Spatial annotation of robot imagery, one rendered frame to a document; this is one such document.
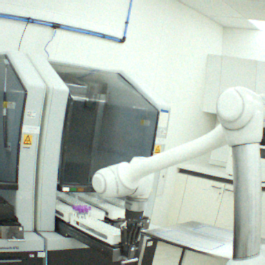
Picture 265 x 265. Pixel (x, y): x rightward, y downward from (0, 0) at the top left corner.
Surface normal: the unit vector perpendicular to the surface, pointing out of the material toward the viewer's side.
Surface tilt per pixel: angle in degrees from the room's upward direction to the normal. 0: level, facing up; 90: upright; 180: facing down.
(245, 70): 90
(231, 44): 90
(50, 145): 90
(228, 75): 90
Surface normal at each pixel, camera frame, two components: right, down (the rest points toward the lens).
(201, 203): -0.69, -0.07
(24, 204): 0.71, 0.15
